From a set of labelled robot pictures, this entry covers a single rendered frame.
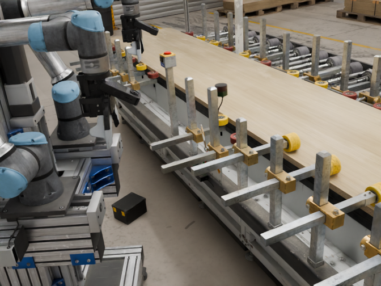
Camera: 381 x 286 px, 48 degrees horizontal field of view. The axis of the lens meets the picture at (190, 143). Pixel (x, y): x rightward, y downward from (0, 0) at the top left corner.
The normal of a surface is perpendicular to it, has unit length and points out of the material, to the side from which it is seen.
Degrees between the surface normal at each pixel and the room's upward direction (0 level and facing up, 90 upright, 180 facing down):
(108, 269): 0
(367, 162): 0
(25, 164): 64
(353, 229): 90
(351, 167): 0
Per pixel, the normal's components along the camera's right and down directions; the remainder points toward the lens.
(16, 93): 0.01, 0.45
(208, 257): -0.07, -0.89
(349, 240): -0.90, 0.25
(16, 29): -0.15, 0.08
